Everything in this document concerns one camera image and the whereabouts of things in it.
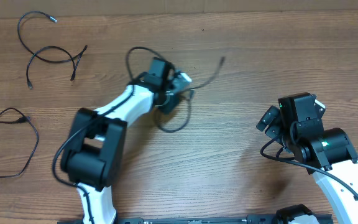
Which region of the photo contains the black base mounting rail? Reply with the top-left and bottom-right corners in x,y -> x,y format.
57,213 -> 334,224

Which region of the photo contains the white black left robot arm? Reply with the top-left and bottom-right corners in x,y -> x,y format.
54,57 -> 192,223

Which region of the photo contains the black usb cable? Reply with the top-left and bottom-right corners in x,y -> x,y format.
152,55 -> 226,134

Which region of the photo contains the black short looped cable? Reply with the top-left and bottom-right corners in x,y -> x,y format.
25,45 -> 77,90

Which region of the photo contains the black thin long cable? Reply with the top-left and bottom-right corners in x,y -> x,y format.
0,106 -> 40,179

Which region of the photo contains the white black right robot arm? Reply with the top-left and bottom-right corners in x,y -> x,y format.
256,92 -> 358,223

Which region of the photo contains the black cable with silver plug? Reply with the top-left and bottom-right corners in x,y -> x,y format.
16,10 -> 89,65

